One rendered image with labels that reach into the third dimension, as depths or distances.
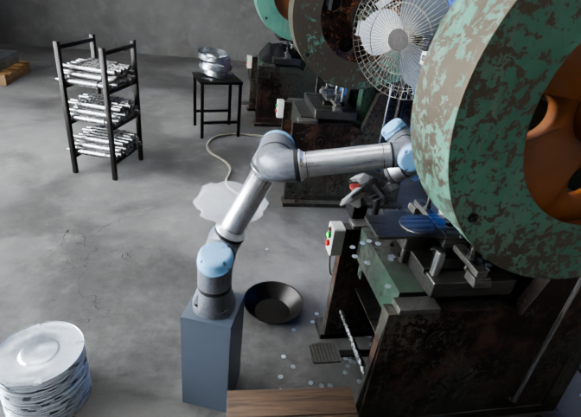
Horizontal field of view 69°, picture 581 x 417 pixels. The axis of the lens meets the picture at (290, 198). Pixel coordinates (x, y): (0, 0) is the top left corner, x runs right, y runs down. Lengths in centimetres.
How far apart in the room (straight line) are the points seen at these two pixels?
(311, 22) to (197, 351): 181
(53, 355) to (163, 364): 45
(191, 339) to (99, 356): 59
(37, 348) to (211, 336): 64
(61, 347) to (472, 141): 153
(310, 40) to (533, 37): 181
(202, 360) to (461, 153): 116
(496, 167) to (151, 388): 152
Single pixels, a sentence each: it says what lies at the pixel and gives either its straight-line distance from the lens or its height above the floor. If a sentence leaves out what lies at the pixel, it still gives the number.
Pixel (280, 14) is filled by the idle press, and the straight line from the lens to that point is 427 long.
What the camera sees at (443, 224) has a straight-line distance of 161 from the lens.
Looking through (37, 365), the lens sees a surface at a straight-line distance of 179.
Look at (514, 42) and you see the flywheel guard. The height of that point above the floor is 145.
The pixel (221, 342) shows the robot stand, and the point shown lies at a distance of 156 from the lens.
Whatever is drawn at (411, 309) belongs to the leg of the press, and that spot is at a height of 64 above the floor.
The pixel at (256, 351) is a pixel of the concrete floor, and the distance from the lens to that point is 203.
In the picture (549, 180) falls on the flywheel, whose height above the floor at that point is 116.
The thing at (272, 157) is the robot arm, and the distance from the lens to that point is 123.
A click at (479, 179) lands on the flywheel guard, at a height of 119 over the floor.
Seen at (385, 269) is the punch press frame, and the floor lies 64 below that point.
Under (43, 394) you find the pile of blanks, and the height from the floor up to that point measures 18.
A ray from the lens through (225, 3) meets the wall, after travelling 779.
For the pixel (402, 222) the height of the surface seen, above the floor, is 78.
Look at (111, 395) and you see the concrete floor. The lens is 194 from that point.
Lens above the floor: 152
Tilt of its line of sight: 28 degrees down
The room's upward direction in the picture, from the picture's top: 7 degrees clockwise
